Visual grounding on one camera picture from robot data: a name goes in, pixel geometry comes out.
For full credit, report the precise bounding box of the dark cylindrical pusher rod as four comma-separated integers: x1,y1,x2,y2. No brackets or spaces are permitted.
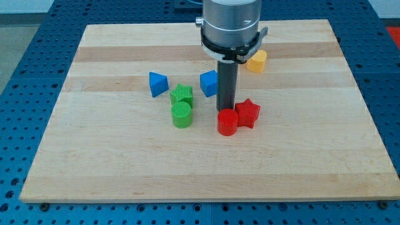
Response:
216,61,238,111

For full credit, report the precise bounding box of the black mounting clamp ring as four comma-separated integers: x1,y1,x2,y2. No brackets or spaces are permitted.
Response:
201,27,268,64

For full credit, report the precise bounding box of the blue cube block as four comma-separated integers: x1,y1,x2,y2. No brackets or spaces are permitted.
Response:
200,70,218,98

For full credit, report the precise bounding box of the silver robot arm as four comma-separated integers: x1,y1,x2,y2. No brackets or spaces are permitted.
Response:
196,0,268,111

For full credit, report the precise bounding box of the red star block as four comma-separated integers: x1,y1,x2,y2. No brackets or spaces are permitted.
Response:
234,98,261,129

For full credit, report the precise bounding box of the green star block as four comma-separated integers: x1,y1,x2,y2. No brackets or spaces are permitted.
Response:
169,84,193,108

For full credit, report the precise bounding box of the yellow heart block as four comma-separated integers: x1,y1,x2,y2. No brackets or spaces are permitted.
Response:
246,50,268,73

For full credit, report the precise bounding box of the red cylinder block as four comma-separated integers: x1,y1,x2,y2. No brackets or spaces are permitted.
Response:
217,109,239,136

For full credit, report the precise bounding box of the green cylinder block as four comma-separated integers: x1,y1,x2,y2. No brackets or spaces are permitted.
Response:
171,101,192,128

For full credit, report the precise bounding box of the blue triangular prism block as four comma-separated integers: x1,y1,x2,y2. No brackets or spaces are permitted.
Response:
149,72,169,98

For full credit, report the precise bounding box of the light wooden board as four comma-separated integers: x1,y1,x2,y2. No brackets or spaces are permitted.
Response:
20,19,399,203

